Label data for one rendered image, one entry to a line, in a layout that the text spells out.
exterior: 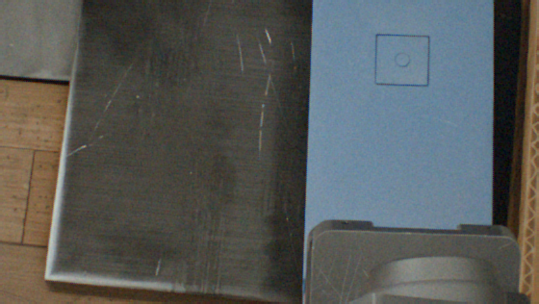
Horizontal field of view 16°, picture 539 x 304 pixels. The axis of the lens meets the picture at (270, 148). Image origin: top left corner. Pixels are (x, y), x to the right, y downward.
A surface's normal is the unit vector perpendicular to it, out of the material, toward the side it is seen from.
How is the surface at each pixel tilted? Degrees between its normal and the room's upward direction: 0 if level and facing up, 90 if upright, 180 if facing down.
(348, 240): 30
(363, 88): 0
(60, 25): 0
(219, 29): 0
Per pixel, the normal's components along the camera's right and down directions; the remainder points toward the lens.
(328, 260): -0.01, 0.22
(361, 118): 0.00, -0.29
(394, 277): -0.62, -0.22
